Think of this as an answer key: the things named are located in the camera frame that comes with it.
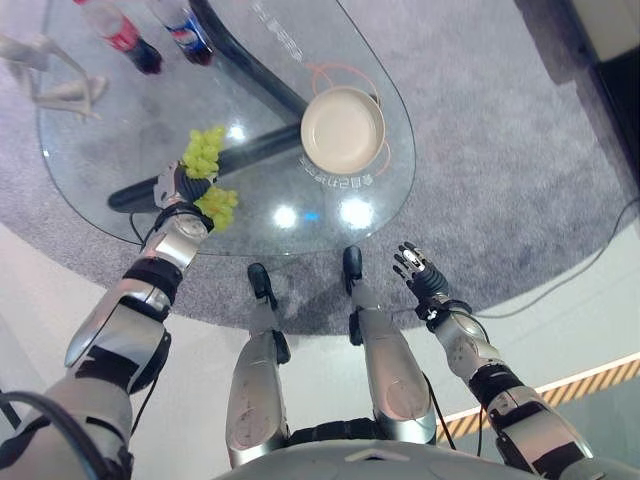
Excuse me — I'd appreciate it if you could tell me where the blue label cola bottle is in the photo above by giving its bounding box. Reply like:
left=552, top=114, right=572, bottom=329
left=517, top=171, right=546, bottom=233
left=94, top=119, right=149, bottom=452
left=146, top=0, right=217, bottom=67

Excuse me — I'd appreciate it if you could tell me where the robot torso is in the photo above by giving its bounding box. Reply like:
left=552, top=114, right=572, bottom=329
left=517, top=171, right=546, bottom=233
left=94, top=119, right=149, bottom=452
left=213, top=418, right=507, bottom=480

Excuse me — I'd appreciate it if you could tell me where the green grape bunch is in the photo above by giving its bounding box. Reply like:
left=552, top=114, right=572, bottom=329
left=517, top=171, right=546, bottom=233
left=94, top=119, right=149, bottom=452
left=180, top=125, right=240, bottom=233

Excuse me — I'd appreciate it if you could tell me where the cream round plate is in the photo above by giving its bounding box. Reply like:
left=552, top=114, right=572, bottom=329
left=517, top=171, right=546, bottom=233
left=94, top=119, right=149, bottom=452
left=299, top=85, right=387, bottom=173

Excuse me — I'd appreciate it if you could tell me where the robot right leg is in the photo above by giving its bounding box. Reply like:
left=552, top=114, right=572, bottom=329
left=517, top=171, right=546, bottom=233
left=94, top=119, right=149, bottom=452
left=341, top=245, right=439, bottom=447

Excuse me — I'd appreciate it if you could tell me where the dark cabinet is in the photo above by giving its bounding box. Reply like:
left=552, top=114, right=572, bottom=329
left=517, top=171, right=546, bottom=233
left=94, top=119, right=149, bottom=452
left=514, top=0, right=640, bottom=197

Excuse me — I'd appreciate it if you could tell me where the red label cola bottle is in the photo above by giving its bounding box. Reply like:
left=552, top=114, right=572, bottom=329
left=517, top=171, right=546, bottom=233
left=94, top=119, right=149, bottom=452
left=73, top=0, right=164, bottom=76

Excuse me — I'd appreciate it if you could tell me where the yellow black striped tape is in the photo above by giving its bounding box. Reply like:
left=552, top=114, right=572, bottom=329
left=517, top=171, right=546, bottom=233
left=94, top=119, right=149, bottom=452
left=436, top=351, right=640, bottom=442

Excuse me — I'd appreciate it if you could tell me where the robot leg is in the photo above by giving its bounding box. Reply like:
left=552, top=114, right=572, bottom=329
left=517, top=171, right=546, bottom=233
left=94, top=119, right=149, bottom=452
left=225, top=262, right=293, bottom=469
left=341, top=245, right=439, bottom=447

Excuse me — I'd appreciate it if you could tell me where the grey rug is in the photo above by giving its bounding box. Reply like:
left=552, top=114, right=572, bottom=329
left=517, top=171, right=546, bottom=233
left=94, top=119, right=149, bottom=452
left=0, top=0, right=640, bottom=337

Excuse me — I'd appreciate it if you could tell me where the robot left leg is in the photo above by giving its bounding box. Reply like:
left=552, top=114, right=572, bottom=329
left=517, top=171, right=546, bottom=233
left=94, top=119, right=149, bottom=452
left=225, top=262, right=293, bottom=469

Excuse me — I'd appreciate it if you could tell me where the black table base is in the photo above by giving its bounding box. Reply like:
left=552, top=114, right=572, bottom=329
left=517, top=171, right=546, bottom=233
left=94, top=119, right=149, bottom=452
left=107, top=0, right=311, bottom=212

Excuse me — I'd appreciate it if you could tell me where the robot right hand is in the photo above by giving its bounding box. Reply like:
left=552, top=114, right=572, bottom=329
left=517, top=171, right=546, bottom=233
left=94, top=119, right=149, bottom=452
left=392, top=241, right=450, bottom=306

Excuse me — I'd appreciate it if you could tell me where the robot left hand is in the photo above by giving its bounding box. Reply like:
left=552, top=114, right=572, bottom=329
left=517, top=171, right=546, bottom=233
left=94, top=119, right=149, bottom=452
left=153, top=160, right=212, bottom=208

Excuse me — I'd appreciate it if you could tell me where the black floor cable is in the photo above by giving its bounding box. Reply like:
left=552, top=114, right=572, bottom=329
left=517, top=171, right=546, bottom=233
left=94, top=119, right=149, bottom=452
left=469, top=196, right=640, bottom=321

